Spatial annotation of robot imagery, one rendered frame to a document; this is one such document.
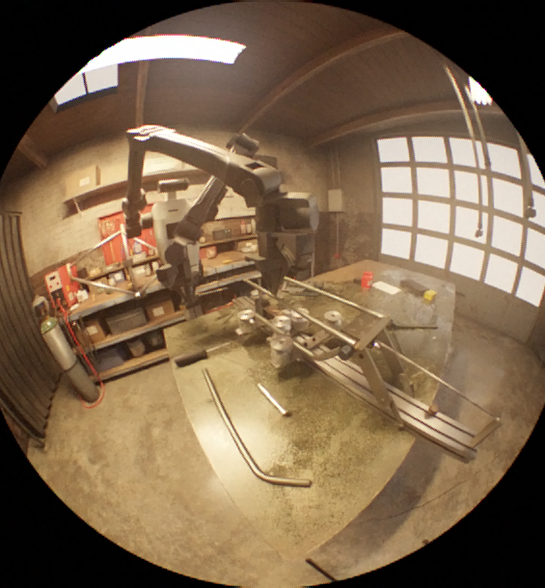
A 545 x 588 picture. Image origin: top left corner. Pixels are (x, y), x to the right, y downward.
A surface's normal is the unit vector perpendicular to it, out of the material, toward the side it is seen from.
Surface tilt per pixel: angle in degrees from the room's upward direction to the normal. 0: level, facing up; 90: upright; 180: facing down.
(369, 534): 0
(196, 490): 0
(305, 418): 0
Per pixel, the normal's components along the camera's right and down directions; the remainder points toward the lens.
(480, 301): -0.81, 0.29
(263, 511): -0.07, -0.91
